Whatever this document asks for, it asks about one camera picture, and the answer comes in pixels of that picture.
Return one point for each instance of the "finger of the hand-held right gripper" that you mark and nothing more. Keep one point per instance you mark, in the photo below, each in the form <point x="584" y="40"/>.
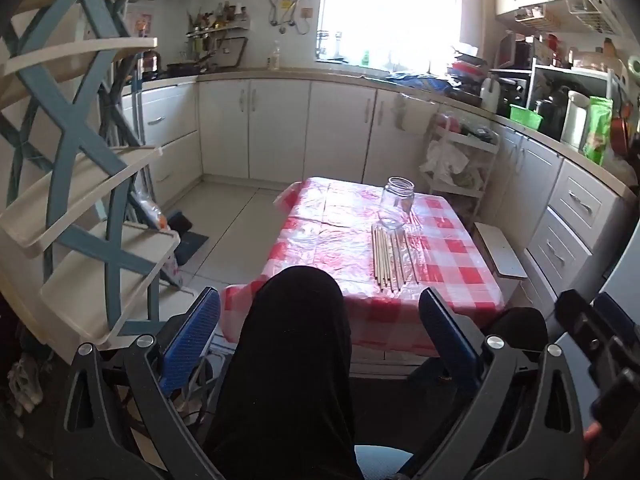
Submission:
<point x="580" y="317"/>
<point x="610" y="312"/>

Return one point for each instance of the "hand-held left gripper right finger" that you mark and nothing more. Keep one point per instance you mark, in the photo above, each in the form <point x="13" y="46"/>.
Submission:
<point x="452" y="332"/>

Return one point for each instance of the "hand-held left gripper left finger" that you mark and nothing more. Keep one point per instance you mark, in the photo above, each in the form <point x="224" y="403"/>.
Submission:
<point x="192" y="340"/>

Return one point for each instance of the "bundle of wooden chopsticks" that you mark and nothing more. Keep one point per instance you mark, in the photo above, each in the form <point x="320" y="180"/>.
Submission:
<point x="382" y="260"/>

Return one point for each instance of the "clear glass jar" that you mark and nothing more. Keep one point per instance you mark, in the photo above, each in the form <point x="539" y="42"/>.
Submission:
<point x="397" y="200"/>

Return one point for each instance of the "person's right hand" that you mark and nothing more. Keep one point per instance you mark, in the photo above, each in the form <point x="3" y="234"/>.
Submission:
<point x="593" y="435"/>

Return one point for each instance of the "person's right leg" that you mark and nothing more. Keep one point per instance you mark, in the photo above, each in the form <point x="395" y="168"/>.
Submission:
<point x="520" y="325"/>

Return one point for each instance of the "white stool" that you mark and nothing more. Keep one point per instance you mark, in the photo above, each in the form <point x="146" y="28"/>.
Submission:
<point x="500" y="252"/>

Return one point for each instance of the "dark blue dustpan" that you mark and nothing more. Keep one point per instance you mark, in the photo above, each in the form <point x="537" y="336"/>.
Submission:
<point x="187" y="240"/>

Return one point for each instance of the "blue chair seat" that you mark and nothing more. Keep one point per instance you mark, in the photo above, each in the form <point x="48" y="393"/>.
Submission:
<point x="385" y="460"/>

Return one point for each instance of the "red checked plastic tablecloth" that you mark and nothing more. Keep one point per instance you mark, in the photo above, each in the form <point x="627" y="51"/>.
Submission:
<point x="325" y="240"/>

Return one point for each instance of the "white plastic bag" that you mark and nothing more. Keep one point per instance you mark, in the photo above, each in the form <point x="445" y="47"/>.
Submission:
<point x="445" y="160"/>

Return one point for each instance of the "grey cloth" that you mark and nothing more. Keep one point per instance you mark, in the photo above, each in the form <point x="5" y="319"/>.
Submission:
<point x="25" y="385"/>

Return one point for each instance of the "red pot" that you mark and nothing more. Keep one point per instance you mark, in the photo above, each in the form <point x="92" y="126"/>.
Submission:
<point x="621" y="135"/>

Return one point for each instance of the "green snack packet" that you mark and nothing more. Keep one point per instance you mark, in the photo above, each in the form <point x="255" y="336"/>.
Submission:
<point x="597" y="130"/>

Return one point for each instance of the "white rolling cart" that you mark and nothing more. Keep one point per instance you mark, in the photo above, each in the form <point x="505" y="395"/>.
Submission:
<point x="480" y="145"/>

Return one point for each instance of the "white thermos pot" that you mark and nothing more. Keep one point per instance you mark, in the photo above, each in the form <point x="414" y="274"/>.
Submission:
<point x="575" y="120"/>

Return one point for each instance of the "green plastic basket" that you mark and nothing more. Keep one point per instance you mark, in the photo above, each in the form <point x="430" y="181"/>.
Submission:
<point x="525" y="119"/>

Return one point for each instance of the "blue and white shelf rack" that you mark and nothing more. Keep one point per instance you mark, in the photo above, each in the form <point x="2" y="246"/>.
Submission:
<point x="70" y="170"/>

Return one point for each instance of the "black electric kettle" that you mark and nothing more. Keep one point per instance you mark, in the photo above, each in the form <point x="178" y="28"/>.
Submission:
<point x="550" y="110"/>

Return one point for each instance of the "clear hanging plastic bag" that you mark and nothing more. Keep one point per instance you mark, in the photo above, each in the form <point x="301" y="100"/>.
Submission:
<point x="415" y="115"/>

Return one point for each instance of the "white kitchen base cabinets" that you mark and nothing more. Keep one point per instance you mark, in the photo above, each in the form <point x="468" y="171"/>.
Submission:
<point x="280" y="125"/>

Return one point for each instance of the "black toaster oven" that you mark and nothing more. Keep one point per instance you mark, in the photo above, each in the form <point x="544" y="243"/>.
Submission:
<point x="512" y="92"/>

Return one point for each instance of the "white plastic jug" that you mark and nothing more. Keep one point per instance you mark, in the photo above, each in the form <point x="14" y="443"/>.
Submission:
<point x="491" y="97"/>

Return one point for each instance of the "white counter shelf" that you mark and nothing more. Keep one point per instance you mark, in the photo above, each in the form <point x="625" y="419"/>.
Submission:
<point x="590" y="72"/>

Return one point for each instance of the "blue bag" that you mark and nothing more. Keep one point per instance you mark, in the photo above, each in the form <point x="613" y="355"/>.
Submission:
<point x="417" y="79"/>

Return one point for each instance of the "stack of dishes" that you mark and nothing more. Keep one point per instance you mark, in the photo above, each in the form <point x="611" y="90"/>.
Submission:
<point x="467" y="72"/>

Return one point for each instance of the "silver microwave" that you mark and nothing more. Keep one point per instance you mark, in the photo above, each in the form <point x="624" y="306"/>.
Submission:
<point x="517" y="50"/>

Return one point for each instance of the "black frying pan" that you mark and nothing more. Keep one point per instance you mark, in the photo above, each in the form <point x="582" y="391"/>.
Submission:
<point x="185" y="65"/>

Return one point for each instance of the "metal stovetop kettle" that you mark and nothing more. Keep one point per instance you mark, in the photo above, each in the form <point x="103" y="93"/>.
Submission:
<point x="151" y="61"/>

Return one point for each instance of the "dark framed tray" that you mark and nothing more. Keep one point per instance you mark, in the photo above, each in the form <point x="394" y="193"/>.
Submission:
<point x="231" y="52"/>

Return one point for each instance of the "clear plastic bottle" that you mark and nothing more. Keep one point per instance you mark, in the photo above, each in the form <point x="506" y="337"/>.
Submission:
<point x="274" y="60"/>

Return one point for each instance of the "glass jars on windowsill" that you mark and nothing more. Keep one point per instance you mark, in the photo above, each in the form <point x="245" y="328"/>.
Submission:
<point x="330" y="47"/>

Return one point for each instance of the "kitchen window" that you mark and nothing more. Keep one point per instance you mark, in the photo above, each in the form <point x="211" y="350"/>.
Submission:
<point x="390" y="10"/>

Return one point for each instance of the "wall spice rack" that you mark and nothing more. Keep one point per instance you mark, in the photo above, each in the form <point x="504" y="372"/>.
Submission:
<point x="217" y="22"/>

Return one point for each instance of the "beige wall socket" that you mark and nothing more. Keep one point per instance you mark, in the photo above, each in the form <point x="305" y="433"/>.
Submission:
<point x="307" y="13"/>

